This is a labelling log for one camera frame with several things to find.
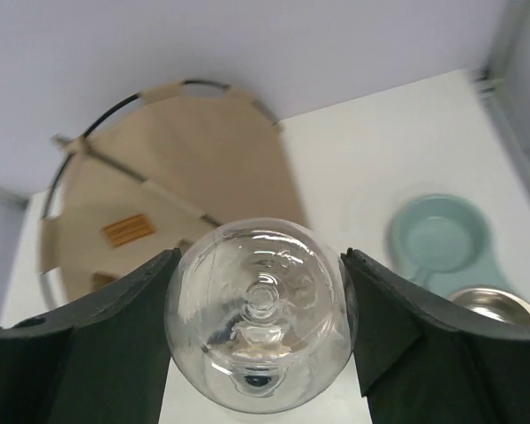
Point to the beige pet tent fabric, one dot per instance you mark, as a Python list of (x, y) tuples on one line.
[(168, 185)]

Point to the clear plastic bottle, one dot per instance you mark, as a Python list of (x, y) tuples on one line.
[(260, 315)]

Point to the steel pet bowl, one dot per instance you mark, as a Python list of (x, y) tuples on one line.
[(495, 304)]

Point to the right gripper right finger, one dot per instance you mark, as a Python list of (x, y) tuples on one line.
[(422, 359)]

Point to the green double pet bowl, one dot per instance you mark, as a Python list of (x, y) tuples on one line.
[(443, 244)]

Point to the right aluminium frame post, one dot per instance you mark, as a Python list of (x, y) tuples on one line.
[(505, 82)]

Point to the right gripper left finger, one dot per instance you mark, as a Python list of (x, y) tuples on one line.
[(102, 358)]

